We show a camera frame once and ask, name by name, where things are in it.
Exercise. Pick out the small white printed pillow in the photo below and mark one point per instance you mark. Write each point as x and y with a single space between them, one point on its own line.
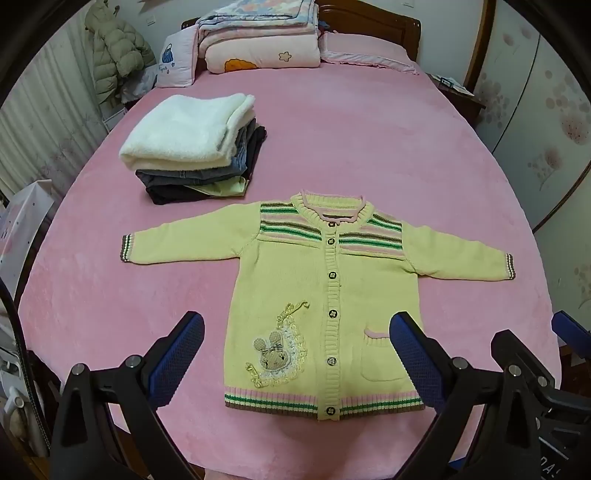
178 57

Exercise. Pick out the grey-blue crumpled clothing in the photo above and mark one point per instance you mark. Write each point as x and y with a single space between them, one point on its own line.
141 83

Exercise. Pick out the pink pillow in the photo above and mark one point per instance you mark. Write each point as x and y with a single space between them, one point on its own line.
364 50

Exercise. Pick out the grey folded jeans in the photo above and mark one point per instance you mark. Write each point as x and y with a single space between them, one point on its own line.
184 177

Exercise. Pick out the bed with pink sheet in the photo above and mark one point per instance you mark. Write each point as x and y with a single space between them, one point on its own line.
323 138

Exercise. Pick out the pink folded quilt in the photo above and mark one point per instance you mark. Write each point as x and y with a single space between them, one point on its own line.
263 53

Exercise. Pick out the yellow knitted cardigan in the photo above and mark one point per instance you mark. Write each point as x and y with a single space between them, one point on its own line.
286 286

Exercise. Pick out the floral folded quilt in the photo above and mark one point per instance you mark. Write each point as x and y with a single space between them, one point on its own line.
258 14

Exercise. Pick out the wooden headboard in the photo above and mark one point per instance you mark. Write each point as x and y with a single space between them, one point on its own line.
369 23

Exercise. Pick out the white curtain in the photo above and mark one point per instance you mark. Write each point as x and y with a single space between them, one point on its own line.
41 124

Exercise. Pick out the black folded garment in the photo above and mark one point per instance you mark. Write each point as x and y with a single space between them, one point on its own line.
166 194

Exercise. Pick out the olive puffer jacket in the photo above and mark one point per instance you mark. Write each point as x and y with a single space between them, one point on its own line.
115 50

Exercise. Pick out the white fluffy folded garment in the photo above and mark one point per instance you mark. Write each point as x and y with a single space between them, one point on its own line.
184 129

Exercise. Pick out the white paper bag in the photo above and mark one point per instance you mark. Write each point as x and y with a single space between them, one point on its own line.
23 230

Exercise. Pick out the light green folded garment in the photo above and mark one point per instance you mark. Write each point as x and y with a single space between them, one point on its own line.
221 188

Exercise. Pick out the papers on nightstand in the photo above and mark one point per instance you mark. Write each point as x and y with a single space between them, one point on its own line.
452 84

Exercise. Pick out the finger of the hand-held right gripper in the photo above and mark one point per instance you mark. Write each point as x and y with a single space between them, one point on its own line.
508 346
570 332

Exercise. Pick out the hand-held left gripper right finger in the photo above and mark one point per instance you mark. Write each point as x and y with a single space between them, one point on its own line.
415 360

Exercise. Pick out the floral wardrobe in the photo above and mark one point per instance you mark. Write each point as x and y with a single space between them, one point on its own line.
531 92

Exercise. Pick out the wooden nightstand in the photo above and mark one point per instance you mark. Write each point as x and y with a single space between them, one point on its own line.
461 106

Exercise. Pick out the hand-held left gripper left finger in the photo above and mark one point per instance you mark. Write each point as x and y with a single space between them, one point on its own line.
178 360

